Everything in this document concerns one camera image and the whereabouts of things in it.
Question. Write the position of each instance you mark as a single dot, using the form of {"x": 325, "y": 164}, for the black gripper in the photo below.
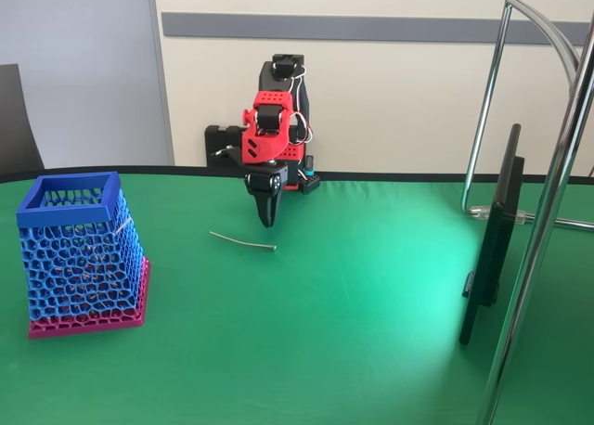
{"x": 265, "y": 182}

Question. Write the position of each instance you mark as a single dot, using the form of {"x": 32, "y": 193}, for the black perforated arm base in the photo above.
{"x": 310, "y": 184}

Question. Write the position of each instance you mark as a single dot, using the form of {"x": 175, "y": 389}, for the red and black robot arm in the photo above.
{"x": 269, "y": 142}

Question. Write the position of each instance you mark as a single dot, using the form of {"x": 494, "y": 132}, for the thin white stick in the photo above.
{"x": 122, "y": 227}

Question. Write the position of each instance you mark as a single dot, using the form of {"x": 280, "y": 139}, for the blue lattice basket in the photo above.
{"x": 65, "y": 214}

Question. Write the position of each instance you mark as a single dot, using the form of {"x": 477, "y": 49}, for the black plastic case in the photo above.
{"x": 223, "y": 137}

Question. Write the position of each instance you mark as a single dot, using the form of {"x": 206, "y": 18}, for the green table cloth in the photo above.
{"x": 278, "y": 327}

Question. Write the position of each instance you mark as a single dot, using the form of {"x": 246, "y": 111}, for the clear plastic clip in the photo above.
{"x": 480, "y": 213}

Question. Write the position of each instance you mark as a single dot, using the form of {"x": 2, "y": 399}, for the black monitor on stand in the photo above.
{"x": 496, "y": 239}

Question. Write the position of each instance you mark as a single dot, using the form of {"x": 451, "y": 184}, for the chrome tube stand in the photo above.
{"x": 534, "y": 267}

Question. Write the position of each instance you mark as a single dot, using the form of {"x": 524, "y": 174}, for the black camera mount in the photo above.
{"x": 227, "y": 151}

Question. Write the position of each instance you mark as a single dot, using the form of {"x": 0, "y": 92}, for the grey wall rail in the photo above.
{"x": 348, "y": 28}

